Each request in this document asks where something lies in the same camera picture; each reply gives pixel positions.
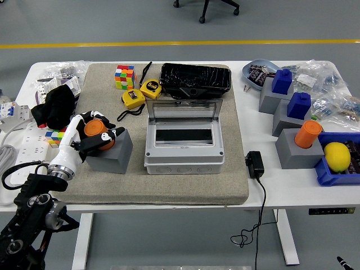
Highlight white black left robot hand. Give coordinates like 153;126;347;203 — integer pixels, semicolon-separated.
48;110;126;174

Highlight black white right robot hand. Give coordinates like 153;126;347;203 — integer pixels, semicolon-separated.
336;255;354;270

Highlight orange cylinder battery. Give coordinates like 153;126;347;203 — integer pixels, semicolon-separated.
83;119;116;151
294;120;323;150

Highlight smoky transparent box lid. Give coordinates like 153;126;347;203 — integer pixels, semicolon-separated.
147;98;223;123

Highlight grey plastic junction box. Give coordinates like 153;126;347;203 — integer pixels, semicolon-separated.
143;120;226;176

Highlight blue square battery block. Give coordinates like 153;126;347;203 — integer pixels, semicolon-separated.
271;69;294;95
286;92;312;120

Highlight colourful puzzle cube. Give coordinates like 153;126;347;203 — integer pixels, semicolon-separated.
114;65;137;91
44;127;68;148

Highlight white power strip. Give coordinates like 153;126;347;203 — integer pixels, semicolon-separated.
10;119;57;186

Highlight grey block with round hole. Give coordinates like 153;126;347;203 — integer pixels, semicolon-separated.
84;128;134;175

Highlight black cloth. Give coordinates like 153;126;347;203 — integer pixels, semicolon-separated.
30;84;77;130

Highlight black table control panel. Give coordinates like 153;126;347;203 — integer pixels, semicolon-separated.
308;207;356;216

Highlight white table leg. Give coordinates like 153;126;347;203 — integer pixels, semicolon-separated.
274;209;300;267
71;213;94;270

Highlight white circuit breaker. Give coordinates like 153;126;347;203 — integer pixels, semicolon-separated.
0;101;31;133

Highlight clear bag of screws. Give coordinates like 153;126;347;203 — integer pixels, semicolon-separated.
36;60;91;85

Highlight yellow tape measure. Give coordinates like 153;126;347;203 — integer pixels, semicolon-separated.
116;88;146;122
139;61;163;100

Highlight blue plastic bin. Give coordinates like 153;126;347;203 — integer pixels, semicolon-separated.
314;132;360;187

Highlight yellow lemon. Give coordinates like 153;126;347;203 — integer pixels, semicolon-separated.
323;142;352;173

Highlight dark packets in bin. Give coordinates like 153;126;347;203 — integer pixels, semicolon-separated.
341;140;360;175

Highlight grey-brown table mat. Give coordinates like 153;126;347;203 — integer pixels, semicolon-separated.
51;62;250;205

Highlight grey block holder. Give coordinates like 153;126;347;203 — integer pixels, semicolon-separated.
272;98;312;138
258;76;295;115
274;128;326;170

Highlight black power adapter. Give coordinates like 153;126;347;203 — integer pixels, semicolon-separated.
245;151;266;179

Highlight black plastic tray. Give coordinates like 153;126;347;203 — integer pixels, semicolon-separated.
159;62;232;100

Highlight clear bag of parts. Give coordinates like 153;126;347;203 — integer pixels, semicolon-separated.
310;94;360;124
281;59;349;95

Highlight light blue dish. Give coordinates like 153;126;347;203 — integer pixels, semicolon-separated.
242;58;284;92

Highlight black office chair base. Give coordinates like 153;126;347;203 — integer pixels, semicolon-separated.
173;0;240;24

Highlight dark candy packets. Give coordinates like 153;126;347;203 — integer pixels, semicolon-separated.
247;64;278;87

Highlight grey power strip cable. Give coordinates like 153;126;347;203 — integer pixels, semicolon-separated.
0;144;22;206

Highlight white switch modules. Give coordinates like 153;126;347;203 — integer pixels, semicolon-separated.
35;75;83;106

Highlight black adapter cord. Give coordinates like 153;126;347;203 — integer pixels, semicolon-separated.
230;177;279;270

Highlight black triangular bracket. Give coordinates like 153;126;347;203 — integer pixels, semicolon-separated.
179;86;206;99

